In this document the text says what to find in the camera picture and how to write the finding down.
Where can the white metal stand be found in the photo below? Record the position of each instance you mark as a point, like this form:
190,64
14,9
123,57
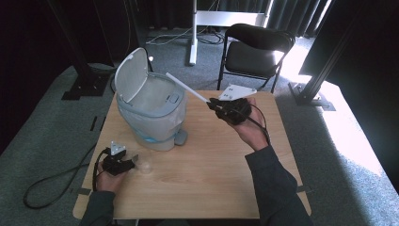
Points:
219,19

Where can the clear plastic cup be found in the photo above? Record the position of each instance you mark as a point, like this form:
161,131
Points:
145,164

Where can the black metal stand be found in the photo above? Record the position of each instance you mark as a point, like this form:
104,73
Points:
313,84
84,72

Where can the grey pedal trash bin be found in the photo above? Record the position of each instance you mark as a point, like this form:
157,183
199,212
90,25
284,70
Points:
150,103

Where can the white plastic tube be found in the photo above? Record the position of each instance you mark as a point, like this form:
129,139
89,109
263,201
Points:
187,88

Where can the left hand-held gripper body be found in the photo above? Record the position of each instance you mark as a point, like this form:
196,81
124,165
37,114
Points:
116,160

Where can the person's left hand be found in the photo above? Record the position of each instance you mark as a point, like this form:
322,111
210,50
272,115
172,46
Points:
108,182

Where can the person's right hand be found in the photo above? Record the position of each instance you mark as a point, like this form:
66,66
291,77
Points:
251,132

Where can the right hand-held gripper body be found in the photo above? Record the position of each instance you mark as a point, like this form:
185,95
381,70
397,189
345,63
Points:
235,106

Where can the black folding chair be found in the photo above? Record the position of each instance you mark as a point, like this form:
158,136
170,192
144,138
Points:
254,53

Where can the dark curtain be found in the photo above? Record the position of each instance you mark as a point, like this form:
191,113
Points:
282,12

